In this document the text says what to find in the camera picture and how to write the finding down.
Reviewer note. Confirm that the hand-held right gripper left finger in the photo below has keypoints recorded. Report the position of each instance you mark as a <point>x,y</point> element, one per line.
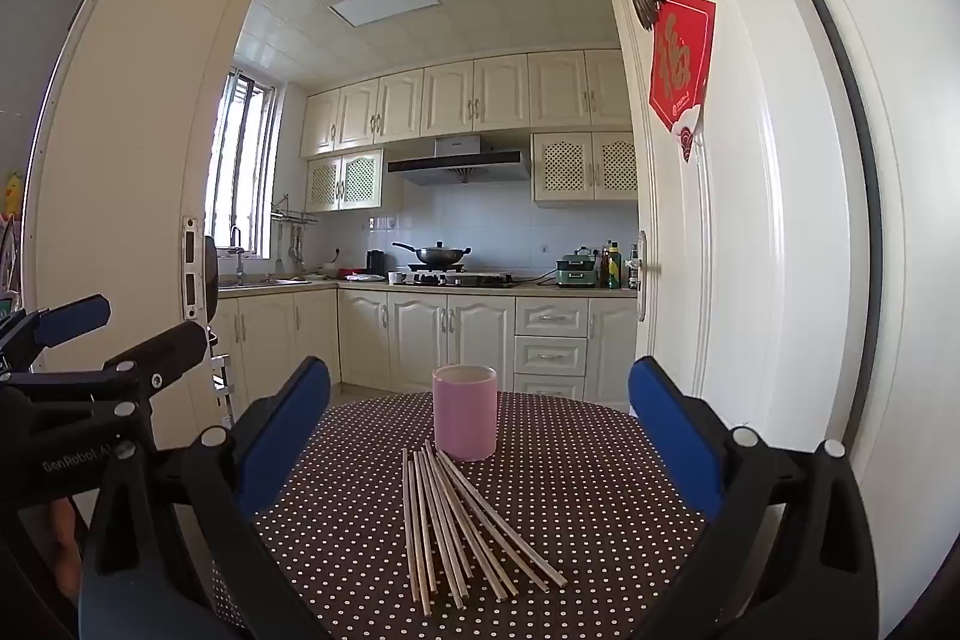
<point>285,437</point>

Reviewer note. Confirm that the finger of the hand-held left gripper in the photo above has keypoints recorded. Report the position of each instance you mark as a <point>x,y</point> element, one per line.
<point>169,347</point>
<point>71,319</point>

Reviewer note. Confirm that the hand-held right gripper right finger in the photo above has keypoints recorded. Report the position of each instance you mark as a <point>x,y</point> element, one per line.
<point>675,437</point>

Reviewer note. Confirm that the bunch of wooden chopsticks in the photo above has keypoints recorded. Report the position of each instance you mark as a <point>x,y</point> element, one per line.
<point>431,535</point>

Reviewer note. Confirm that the pink cup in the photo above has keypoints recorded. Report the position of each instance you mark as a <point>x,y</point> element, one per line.
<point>465,415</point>

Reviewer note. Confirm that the hanging kitchen utensils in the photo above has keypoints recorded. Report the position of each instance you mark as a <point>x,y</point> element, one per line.
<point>292,246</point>

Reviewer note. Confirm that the person's left hand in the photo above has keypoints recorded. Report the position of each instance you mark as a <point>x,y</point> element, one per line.
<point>66,546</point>

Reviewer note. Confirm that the metal door strike plate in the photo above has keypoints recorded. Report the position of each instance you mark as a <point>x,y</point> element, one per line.
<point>193,269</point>

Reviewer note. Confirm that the dark brown appliance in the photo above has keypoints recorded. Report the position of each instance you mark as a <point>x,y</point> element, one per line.
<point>211,276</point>

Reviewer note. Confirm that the steel sink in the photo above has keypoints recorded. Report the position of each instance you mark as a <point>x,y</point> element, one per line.
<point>262,284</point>

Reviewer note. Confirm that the metal faucet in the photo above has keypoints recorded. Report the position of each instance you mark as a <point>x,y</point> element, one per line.
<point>238,250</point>

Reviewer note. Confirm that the brown polka dot tablecloth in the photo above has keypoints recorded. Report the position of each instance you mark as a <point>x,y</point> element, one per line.
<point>562,497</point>

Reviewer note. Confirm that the cream cabinet drawer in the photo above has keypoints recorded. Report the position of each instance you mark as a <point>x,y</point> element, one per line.
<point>553,317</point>
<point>551,355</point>
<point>549,386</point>

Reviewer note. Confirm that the yellow toy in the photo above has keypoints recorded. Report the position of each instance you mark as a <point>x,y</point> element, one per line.
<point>10,190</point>

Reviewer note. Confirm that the cream base cabinets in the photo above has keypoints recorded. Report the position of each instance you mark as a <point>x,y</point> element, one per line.
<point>412,332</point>

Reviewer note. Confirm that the dark sauce bottle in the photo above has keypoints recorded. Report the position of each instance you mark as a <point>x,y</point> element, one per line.
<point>634,269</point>

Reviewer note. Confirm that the red dish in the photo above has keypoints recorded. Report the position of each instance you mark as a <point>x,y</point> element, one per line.
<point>351,272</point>

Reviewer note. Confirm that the green sauce bottle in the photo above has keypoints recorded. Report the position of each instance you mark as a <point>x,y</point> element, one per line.
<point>613,269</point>

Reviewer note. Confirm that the white plate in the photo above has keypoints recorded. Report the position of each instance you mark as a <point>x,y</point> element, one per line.
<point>366,277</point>

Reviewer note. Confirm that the red-brown sauce bottle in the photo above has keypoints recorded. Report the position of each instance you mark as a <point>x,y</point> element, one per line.
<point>603,269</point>

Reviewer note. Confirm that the green electric cooker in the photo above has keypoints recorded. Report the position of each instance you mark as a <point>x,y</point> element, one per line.
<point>577,271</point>

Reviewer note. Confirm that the barred kitchen window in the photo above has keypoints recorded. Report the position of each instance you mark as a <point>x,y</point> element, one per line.
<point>240,168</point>

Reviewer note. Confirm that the black kettle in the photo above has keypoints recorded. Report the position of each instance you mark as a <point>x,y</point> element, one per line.
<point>375,263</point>

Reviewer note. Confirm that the kitchen countertop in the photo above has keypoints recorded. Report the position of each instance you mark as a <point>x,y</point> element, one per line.
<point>536,288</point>

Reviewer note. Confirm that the white door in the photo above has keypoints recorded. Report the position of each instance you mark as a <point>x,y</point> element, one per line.
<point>750,235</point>

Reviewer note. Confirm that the black wok with lid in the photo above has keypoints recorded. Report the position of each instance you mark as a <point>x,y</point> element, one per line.
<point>435,255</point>

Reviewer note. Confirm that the gas stove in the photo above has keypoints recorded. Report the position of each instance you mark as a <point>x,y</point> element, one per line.
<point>465,278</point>

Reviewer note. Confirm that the cream lattice door cabinet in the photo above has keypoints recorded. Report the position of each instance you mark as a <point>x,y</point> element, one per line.
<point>585,168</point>
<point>345,181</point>

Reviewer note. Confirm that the range hood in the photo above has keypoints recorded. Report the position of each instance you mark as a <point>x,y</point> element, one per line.
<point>457,164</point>

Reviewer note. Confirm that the red paper door decoration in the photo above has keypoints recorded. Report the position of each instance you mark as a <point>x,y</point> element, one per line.
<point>679,63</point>

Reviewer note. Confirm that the ceiling light panel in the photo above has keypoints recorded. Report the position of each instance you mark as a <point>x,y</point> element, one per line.
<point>390,1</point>

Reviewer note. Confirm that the wall utensil rail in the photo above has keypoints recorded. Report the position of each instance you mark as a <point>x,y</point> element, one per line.
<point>292,214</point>

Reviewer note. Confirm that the wall power outlets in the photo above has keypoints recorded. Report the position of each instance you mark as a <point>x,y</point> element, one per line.
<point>381,224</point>

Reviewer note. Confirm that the cream wall cabinets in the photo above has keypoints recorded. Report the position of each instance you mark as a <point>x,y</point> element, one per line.
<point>450,96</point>

